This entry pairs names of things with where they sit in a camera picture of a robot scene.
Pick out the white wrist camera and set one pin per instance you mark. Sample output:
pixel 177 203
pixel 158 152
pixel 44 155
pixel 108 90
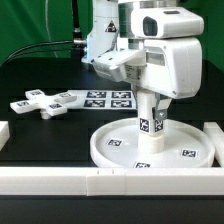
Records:
pixel 162 23

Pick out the white rail block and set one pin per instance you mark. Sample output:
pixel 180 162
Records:
pixel 216 136
pixel 4 133

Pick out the white cross-shaped table base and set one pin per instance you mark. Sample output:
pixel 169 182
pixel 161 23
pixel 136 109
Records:
pixel 48 105

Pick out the white right rail block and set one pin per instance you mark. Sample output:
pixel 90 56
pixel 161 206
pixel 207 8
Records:
pixel 216 136

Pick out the white round table top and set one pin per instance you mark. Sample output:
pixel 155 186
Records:
pixel 178 145

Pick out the white marker sheet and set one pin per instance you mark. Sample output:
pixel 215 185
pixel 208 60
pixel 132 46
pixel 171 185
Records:
pixel 102 100

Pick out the white front rail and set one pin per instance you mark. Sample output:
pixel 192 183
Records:
pixel 111 181

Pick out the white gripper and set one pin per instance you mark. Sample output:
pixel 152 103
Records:
pixel 170 67

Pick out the white left rail block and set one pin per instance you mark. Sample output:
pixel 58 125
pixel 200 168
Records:
pixel 4 133

